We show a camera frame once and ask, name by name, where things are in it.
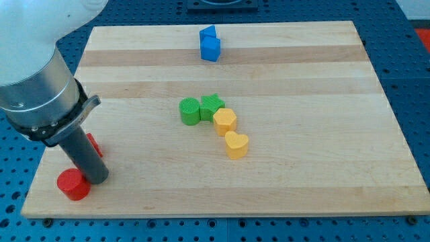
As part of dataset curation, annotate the yellow heart block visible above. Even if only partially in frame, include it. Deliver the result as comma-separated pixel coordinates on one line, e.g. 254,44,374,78
224,131,249,160

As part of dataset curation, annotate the yellow hexagon block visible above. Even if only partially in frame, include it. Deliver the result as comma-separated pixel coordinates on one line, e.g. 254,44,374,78
213,108,237,136

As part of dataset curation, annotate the blue cube block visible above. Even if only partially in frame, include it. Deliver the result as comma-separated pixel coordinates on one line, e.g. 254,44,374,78
200,36,221,62

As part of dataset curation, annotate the wooden board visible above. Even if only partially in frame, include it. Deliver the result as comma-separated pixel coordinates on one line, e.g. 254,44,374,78
21,21,429,218

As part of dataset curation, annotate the green star block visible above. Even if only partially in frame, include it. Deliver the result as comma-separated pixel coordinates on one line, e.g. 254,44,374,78
200,93,225,122

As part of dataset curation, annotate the blue triangular block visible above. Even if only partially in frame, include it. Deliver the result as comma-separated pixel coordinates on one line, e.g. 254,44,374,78
199,25,217,42

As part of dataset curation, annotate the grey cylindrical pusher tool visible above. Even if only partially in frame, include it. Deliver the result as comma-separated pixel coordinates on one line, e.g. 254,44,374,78
59,127,109,184

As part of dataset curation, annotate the red star block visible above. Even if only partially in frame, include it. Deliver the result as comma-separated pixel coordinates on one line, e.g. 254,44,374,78
86,132,103,157

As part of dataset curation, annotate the green cylinder block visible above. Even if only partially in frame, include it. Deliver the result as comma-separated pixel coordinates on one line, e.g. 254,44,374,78
179,97,200,126

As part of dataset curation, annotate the red cylinder block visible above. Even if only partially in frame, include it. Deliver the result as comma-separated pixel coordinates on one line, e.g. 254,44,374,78
56,168,91,201

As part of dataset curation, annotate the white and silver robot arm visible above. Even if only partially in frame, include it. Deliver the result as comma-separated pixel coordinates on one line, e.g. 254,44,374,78
1,0,109,184

